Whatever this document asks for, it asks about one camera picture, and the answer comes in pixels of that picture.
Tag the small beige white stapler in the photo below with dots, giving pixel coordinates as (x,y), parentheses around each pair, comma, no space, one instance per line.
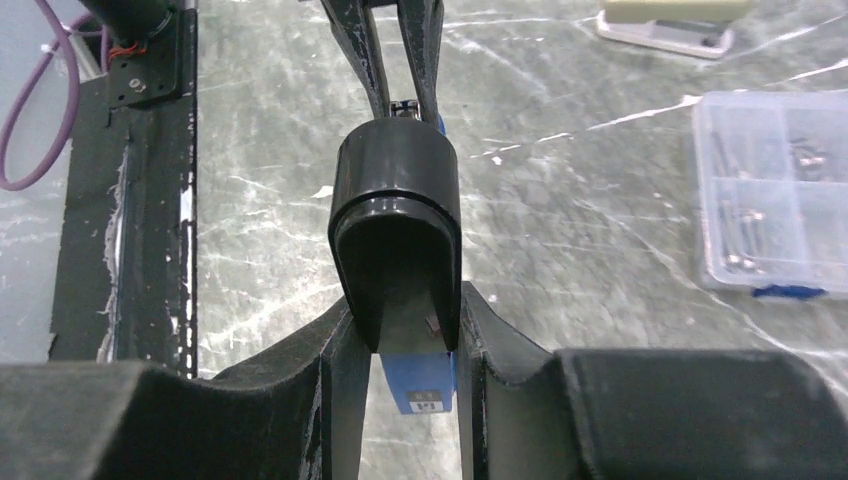
(695,28)

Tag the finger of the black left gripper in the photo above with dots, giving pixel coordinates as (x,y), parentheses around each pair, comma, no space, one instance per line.
(421,24)
(353,27)

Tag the blue black stapler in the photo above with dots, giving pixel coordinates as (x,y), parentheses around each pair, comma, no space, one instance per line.
(395,236)

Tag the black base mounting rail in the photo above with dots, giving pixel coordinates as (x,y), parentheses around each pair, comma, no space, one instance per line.
(126,276)

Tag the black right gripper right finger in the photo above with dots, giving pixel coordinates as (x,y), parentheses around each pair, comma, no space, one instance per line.
(577,413)

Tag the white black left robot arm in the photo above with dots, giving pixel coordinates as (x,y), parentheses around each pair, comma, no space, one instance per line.
(143,21)

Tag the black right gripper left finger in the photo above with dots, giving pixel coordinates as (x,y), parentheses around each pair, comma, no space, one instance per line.
(293,411)

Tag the clear plastic screw organizer box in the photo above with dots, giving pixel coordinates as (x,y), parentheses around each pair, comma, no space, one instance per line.
(771,200)

